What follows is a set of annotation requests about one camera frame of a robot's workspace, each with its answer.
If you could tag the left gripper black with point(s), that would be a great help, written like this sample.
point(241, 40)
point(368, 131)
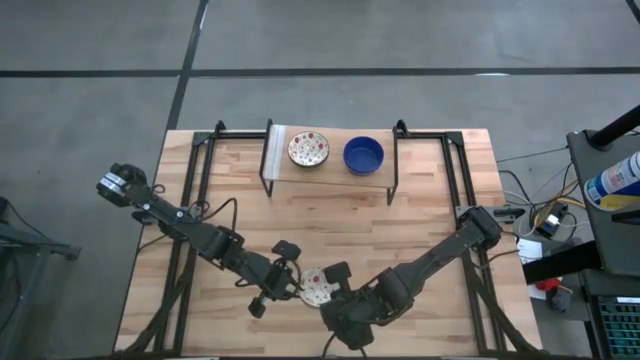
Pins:
point(280, 285)

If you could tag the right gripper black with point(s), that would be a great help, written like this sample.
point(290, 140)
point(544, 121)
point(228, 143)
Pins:
point(360, 315)

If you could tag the green bowl with floral inside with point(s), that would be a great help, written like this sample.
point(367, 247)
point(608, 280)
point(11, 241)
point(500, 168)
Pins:
point(314, 287)
point(308, 149)

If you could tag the blue-purple plastic bowl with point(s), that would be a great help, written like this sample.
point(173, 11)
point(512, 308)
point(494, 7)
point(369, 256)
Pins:
point(363, 156)

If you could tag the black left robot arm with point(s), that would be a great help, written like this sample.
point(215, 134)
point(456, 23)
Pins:
point(190, 230)

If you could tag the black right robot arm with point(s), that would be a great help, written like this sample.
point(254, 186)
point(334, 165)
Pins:
point(440, 250)

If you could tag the wooden shelf with black legs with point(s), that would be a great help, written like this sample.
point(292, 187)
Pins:
point(335, 175)

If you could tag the black connector box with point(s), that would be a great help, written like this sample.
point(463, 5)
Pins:
point(507, 214)

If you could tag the white paper sheet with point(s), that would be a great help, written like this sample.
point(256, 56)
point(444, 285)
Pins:
point(529, 250)

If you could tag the red floor item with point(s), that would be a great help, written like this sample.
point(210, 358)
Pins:
point(549, 285)

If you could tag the black flat bar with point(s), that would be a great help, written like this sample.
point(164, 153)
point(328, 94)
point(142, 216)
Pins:
point(560, 262)

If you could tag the blue white adapter box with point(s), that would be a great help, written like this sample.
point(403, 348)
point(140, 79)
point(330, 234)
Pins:
point(551, 224)

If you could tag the black metal stand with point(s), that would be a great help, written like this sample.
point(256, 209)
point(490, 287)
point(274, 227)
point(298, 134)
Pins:
point(40, 247)

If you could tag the backlit keyboard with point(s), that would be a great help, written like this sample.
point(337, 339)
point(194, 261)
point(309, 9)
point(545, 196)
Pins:
point(622, 327)

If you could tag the black cart top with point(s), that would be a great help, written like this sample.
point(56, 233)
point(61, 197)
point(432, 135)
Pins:
point(620, 235)

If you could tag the white blue yellow canister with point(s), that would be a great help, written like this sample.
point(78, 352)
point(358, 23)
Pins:
point(615, 182)

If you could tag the black pole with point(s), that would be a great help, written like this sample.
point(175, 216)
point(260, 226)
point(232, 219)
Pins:
point(617, 127)

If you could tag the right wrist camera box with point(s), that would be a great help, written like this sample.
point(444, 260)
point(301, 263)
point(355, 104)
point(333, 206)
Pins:
point(337, 274)

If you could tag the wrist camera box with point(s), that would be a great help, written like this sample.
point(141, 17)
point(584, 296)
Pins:
point(337, 274)
point(286, 250)

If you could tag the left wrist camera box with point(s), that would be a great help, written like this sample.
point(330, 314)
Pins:
point(286, 250)

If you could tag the black metal table frame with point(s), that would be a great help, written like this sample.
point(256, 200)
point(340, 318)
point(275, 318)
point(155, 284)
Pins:
point(230, 135)

